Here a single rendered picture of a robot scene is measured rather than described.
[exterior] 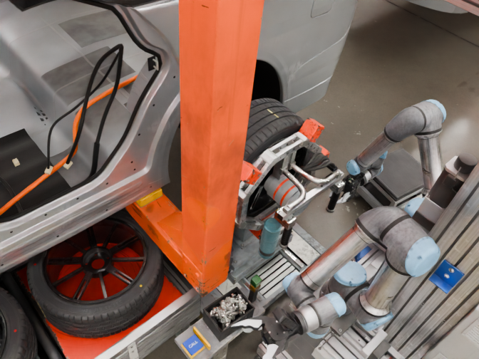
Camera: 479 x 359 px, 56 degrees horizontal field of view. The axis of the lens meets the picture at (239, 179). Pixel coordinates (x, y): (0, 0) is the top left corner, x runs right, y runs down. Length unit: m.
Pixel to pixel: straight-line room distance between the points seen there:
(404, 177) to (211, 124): 2.12
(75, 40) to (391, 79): 3.09
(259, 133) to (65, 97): 1.04
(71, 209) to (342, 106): 2.82
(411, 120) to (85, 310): 1.67
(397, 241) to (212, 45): 0.77
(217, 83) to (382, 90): 3.44
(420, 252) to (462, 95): 3.63
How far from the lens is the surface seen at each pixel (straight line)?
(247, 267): 2.75
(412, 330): 2.01
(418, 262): 1.40
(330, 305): 1.44
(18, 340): 2.28
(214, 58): 1.20
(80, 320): 2.26
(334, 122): 4.03
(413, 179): 3.26
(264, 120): 2.05
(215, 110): 1.30
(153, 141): 2.08
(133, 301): 2.25
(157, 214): 2.28
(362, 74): 4.72
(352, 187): 2.26
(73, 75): 2.60
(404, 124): 1.98
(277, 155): 1.98
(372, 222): 1.45
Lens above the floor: 2.50
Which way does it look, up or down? 48 degrees down
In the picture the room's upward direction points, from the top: 7 degrees clockwise
